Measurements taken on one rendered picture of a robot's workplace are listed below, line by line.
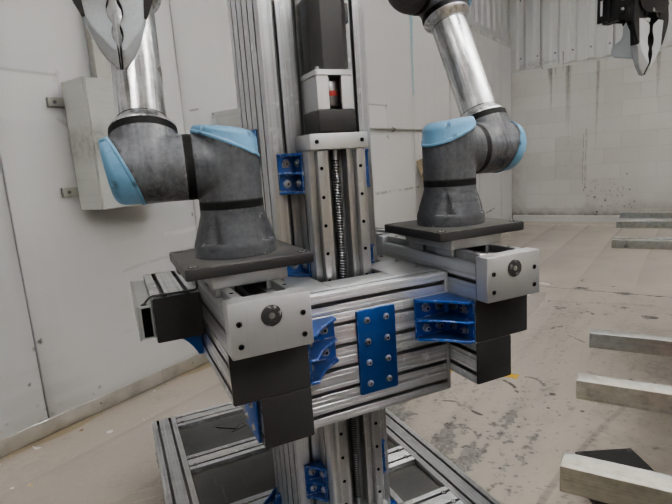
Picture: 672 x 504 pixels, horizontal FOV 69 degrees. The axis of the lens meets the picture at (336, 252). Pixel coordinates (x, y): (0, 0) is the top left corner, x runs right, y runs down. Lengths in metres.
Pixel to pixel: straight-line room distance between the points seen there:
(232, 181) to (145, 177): 0.14
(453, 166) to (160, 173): 0.59
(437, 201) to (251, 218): 0.42
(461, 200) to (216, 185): 0.52
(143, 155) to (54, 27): 2.01
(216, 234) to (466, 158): 0.55
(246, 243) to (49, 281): 1.91
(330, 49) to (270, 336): 0.59
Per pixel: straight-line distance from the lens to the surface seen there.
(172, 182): 0.88
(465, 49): 1.30
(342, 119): 1.06
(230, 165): 0.88
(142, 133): 0.90
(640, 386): 0.85
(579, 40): 8.77
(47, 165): 2.70
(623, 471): 0.63
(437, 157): 1.10
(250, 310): 0.77
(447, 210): 1.10
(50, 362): 2.78
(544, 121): 8.74
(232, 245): 0.87
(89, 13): 0.60
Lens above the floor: 1.19
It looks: 10 degrees down
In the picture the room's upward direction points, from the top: 4 degrees counter-clockwise
